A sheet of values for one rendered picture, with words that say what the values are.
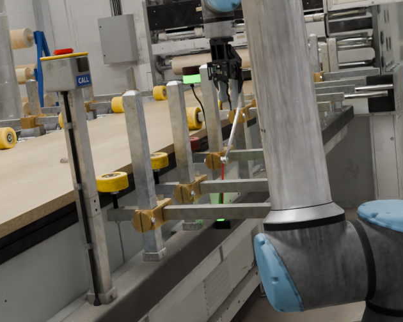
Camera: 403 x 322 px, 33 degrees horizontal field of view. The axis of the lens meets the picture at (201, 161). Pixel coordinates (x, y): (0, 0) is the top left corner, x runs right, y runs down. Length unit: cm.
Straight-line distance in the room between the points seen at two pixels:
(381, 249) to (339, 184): 333
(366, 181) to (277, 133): 333
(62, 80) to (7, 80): 458
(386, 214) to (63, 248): 82
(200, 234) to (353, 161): 274
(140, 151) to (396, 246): 67
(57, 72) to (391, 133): 317
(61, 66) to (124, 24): 1071
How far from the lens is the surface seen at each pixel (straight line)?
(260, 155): 210
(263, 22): 125
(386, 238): 126
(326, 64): 376
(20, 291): 160
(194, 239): 184
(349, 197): 458
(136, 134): 163
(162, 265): 166
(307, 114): 124
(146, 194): 165
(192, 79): 208
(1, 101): 592
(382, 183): 440
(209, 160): 208
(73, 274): 177
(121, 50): 1214
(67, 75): 137
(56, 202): 162
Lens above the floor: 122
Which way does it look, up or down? 10 degrees down
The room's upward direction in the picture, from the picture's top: 7 degrees counter-clockwise
